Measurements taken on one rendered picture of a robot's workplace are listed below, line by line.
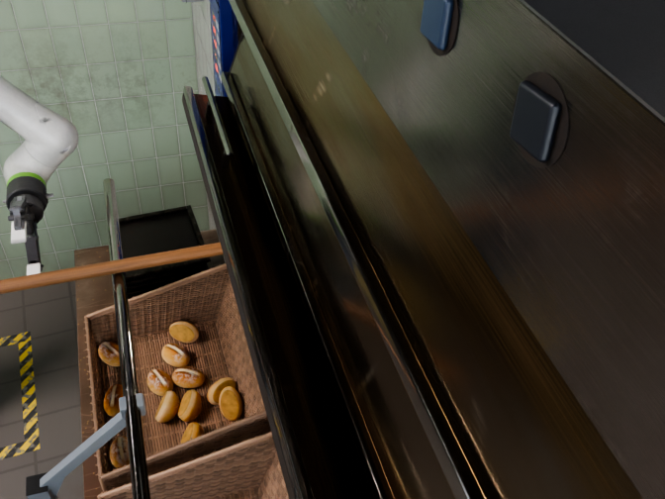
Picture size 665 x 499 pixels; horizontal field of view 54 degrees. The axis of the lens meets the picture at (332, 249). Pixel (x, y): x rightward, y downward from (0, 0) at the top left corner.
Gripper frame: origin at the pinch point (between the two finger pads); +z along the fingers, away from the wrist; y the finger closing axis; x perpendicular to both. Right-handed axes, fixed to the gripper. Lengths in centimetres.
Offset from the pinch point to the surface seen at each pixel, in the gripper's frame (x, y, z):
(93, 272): -14.0, -0.1, 7.6
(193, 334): -36, 56, -16
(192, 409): -31, 55, 12
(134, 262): -23.0, -0.7, 7.2
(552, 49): -53, -89, 86
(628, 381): -53, -75, 104
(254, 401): -48, 50, 18
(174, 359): -29, 57, -8
